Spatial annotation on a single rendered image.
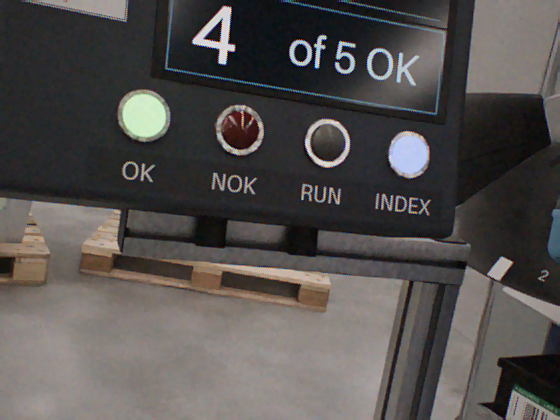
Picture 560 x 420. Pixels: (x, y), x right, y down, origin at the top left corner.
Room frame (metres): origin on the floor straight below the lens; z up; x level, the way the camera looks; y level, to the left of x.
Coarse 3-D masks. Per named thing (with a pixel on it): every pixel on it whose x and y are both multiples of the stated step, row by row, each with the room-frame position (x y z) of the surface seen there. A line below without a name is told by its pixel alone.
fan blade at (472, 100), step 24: (480, 96) 1.31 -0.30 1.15; (504, 96) 1.27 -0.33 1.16; (528, 96) 1.23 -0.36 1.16; (480, 120) 1.28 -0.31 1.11; (504, 120) 1.25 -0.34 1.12; (528, 120) 1.22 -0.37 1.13; (480, 144) 1.27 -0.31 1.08; (504, 144) 1.24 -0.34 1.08; (528, 144) 1.21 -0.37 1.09; (480, 168) 1.26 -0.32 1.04; (504, 168) 1.23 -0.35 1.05
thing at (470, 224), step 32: (544, 160) 1.06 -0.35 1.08; (480, 192) 1.05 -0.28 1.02; (512, 192) 1.03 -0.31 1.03; (544, 192) 1.02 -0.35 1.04; (480, 224) 1.01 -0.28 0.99; (512, 224) 1.00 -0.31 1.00; (544, 224) 0.99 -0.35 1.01; (480, 256) 0.98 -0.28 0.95; (512, 256) 0.97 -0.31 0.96; (544, 256) 0.96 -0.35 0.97; (512, 288) 0.94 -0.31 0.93; (544, 288) 0.93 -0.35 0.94
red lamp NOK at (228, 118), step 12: (228, 108) 0.40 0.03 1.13; (240, 108) 0.40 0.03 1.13; (216, 120) 0.39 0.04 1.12; (228, 120) 0.39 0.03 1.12; (240, 120) 0.39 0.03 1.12; (252, 120) 0.39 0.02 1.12; (216, 132) 0.39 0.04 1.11; (228, 132) 0.39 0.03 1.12; (240, 132) 0.39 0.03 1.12; (252, 132) 0.39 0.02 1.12; (228, 144) 0.39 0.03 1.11; (240, 144) 0.39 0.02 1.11; (252, 144) 0.39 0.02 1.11
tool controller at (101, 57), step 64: (0, 0) 0.37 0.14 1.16; (64, 0) 0.38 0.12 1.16; (128, 0) 0.39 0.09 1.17; (320, 0) 0.43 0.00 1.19; (384, 0) 0.44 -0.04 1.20; (448, 0) 0.46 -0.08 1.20; (0, 64) 0.36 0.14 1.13; (64, 64) 0.37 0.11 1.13; (128, 64) 0.39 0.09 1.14; (320, 64) 0.42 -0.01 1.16; (384, 64) 0.43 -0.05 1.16; (448, 64) 0.45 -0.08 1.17; (0, 128) 0.36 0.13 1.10; (64, 128) 0.37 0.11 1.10; (192, 128) 0.39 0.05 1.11; (384, 128) 0.43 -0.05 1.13; (448, 128) 0.44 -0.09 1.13; (0, 192) 0.37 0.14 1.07; (64, 192) 0.36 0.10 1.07; (128, 192) 0.37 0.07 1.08; (192, 192) 0.38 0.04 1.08; (256, 192) 0.39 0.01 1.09; (320, 192) 0.41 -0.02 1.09; (384, 192) 0.42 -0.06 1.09; (448, 192) 0.44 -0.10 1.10
